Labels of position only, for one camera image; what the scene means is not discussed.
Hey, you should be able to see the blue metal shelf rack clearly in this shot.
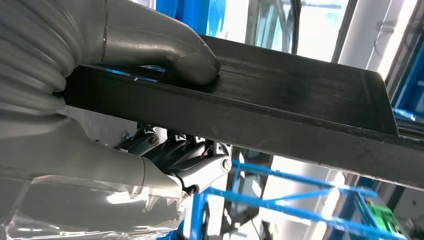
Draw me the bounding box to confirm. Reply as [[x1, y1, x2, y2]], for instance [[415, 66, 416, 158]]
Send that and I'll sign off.
[[165, 158, 412, 240]]

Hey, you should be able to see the green plastic crate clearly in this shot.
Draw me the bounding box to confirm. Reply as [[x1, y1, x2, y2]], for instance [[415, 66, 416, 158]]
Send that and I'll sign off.
[[365, 202, 403, 237]]

